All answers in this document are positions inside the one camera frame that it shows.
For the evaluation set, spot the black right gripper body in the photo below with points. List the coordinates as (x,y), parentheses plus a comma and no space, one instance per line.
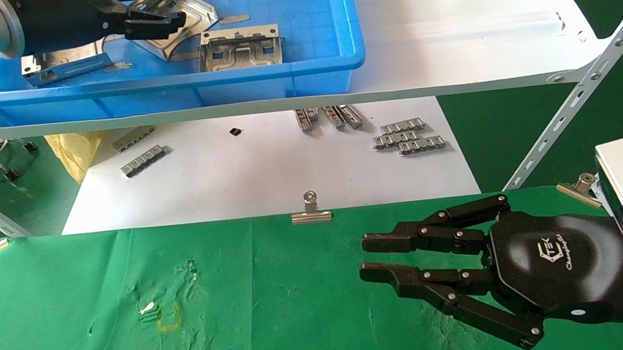
(557,261)

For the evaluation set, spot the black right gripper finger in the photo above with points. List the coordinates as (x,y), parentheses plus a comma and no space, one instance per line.
(448,292)
(433,235)

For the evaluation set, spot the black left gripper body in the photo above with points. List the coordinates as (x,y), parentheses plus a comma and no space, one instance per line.
(54,20)

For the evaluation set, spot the silver sheet metal bracket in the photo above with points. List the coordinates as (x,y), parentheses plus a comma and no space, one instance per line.
(241,52)
(196,11)
(69,65)

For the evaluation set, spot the grey tape strip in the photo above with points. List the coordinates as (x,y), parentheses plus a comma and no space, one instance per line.
(185,56)
(118,66)
(234,19)

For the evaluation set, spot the small silver toothed clip strip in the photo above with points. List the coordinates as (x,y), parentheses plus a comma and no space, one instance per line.
(143,160)
(133,139)
(421,144)
(333,117)
(395,139)
(351,116)
(305,120)
(402,126)

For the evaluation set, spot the small black clip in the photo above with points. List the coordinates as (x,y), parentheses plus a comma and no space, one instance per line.
(30,146)
(11,175)

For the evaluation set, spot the yellow cloth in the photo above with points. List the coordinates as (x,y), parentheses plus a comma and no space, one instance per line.
(73,152)

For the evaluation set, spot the tiny black part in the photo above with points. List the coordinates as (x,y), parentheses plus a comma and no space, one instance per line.
(235,131)

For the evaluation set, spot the blue plastic bin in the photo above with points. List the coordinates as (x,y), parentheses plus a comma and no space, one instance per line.
(311,25)

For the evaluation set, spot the white paper sheet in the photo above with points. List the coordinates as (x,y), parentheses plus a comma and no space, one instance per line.
(255,168)

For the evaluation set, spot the white metal shelf board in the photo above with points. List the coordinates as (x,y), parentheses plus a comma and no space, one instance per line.
(446,47)

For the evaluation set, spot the green table cloth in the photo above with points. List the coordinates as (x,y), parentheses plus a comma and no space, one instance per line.
(244,302)

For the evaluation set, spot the white paper scrap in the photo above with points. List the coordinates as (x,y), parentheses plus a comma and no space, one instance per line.
(147,308)

